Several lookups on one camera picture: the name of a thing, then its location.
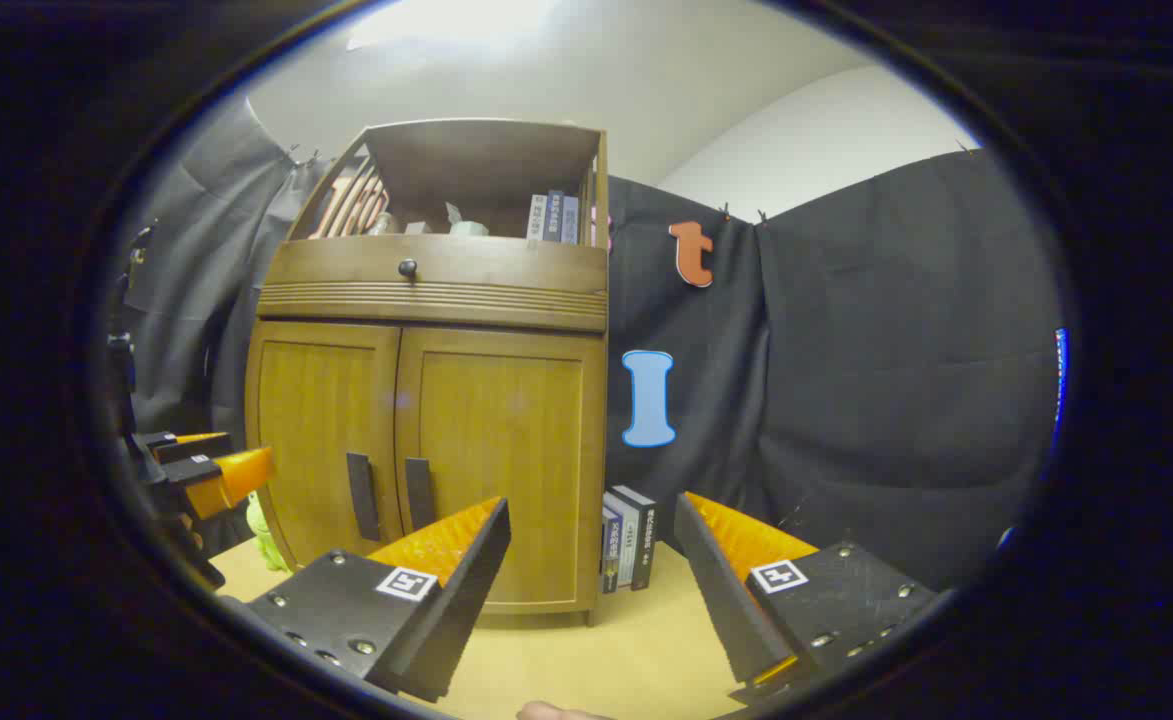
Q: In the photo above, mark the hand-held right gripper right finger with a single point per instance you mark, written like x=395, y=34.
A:
x=721, y=600

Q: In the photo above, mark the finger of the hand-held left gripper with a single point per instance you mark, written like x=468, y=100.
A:
x=231, y=478
x=181, y=448

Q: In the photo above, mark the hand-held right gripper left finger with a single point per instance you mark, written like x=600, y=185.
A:
x=456, y=610

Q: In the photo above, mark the wooden shoe cabinet door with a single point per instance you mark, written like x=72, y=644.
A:
x=311, y=420
x=506, y=450

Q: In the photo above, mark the wooden double-door shoe cabinet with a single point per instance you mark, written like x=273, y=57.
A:
x=476, y=160

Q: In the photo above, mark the wooden cabinet drawer with knob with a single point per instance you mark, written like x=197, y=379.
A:
x=486, y=265

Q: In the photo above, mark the green frog plush toy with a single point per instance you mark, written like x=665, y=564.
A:
x=268, y=540

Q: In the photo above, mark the black standing book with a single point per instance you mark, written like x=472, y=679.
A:
x=646, y=535

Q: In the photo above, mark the grey standing book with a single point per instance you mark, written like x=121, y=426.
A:
x=626, y=540

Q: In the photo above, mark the dark blue standing book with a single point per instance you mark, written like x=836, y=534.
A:
x=609, y=555

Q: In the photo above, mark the black backdrop cloth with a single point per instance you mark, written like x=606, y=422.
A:
x=846, y=350

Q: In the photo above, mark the small pale bottle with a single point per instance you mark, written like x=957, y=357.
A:
x=379, y=225

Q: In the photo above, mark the white shelf book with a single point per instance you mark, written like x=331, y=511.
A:
x=537, y=218

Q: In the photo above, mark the dark blue shelf book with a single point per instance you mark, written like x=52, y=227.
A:
x=555, y=216

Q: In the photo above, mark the light blue shelf book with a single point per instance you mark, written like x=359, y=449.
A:
x=570, y=220

